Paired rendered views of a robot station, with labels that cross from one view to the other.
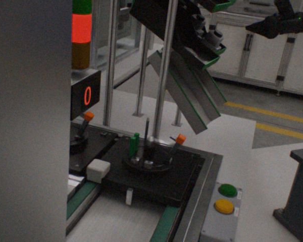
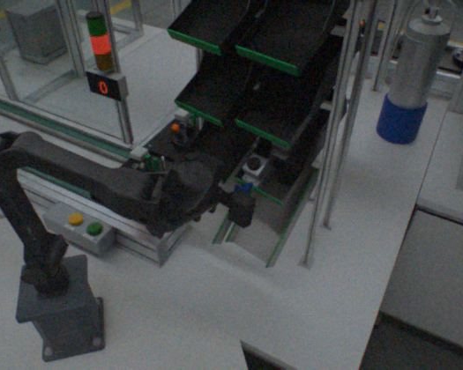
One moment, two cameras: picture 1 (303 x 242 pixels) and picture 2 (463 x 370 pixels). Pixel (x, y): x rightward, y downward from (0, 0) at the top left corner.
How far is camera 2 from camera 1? 1.66 m
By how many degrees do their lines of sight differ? 83
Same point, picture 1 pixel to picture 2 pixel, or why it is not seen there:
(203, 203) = (85, 210)
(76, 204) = (114, 151)
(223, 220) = (63, 216)
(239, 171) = (181, 299)
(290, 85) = not seen: outside the picture
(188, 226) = (66, 196)
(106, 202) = not seen: hidden behind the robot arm
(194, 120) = not seen: hidden behind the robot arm
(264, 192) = (138, 309)
